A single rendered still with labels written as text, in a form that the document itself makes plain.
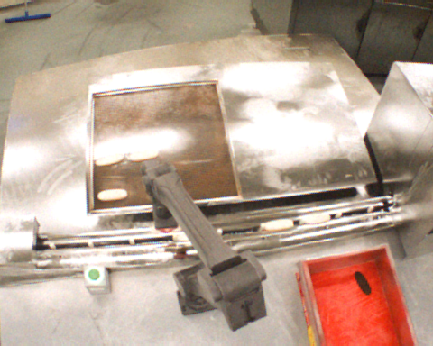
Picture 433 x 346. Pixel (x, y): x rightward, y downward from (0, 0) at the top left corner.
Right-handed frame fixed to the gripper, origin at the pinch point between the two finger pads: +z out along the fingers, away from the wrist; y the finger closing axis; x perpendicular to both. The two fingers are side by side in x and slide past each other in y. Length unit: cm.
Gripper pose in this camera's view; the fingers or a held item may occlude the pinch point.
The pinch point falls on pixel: (166, 226)
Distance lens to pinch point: 120.3
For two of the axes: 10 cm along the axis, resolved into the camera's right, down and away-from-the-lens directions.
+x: 9.9, -1.0, 1.4
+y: 1.7, 7.9, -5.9
